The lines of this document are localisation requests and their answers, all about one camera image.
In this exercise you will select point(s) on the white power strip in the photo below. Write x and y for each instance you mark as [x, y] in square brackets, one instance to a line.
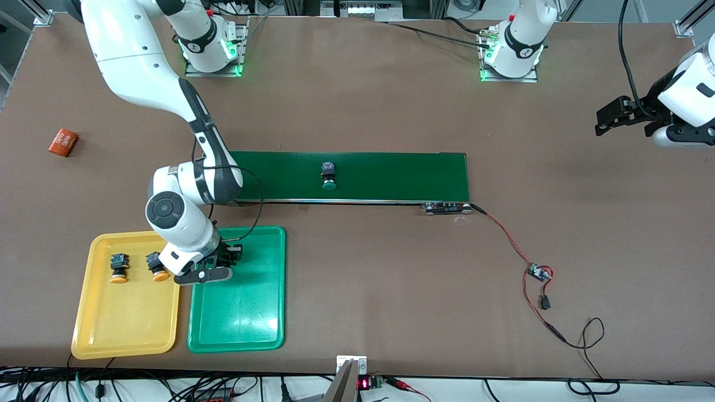
[360, 10]

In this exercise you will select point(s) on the grey metal camera post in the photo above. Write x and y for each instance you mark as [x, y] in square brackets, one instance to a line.
[342, 388]

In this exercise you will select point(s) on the yellow plastic tray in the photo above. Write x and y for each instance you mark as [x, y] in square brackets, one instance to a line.
[128, 318]

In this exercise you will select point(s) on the red digit display module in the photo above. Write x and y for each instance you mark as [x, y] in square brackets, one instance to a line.
[364, 383]

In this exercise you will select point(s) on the green mushroom push button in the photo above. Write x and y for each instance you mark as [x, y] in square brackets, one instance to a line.
[329, 176]

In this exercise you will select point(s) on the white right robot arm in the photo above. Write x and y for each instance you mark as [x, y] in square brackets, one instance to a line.
[139, 56]

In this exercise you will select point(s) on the orange cylindrical battery cell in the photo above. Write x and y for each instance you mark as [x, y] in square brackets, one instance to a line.
[63, 143]

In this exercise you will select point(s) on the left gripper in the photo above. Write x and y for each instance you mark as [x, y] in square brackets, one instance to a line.
[651, 102]

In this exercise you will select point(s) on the small controller circuit board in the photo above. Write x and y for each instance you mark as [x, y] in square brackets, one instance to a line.
[539, 272]

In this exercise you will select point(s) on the yellow mushroom push button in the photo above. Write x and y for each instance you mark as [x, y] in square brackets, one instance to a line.
[118, 269]
[156, 268]

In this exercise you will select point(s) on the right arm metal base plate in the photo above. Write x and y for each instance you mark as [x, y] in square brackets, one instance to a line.
[212, 73]

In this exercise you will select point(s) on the small metal bracket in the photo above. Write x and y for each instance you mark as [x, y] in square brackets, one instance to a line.
[342, 363]

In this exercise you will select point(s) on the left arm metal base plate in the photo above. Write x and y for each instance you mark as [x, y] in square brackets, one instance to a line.
[511, 80]

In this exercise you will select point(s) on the green plastic tray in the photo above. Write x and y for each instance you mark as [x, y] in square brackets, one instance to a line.
[240, 312]

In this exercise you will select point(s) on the red clip lead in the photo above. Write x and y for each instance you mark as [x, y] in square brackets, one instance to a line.
[402, 384]

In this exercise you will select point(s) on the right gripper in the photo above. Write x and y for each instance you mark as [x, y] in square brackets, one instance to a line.
[225, 253]

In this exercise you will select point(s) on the green conveyor belt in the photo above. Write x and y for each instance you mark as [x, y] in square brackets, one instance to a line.
[391, 176]

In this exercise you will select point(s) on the aluminium frame profile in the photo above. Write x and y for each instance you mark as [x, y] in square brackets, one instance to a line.
[43, 17]
[686, 27]

